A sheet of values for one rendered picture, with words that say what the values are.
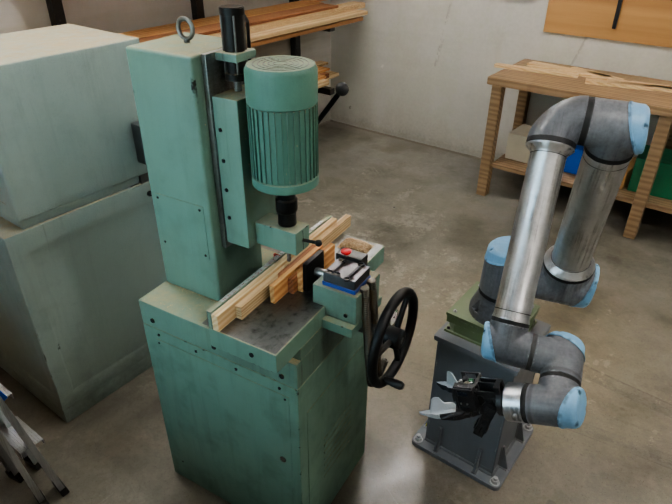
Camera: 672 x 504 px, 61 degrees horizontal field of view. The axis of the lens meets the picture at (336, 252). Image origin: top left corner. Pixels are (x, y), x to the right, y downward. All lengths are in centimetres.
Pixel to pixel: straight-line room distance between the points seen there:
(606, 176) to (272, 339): 92
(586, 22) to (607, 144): 301
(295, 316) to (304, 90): 57
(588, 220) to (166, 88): 115
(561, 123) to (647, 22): 295
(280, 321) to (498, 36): 356
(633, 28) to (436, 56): 145
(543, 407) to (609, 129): 65
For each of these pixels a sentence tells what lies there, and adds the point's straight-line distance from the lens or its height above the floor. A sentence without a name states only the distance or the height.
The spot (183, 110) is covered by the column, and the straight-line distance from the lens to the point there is 153.
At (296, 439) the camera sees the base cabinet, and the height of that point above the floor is 51.
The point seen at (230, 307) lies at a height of 94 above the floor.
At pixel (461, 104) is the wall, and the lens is 493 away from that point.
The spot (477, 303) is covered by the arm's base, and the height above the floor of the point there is 68.
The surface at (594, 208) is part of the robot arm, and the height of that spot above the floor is 115.
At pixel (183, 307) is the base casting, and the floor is 80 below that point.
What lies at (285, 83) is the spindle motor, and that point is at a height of 148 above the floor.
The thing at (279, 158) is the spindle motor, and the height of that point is 130.
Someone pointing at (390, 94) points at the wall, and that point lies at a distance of 525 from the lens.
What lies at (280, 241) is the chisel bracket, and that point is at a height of 103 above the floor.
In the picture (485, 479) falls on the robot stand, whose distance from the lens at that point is 234.
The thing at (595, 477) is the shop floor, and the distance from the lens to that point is 251.
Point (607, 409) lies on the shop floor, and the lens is 278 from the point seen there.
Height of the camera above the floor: 184
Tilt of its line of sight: 32 degrees down
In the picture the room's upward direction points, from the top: straight up
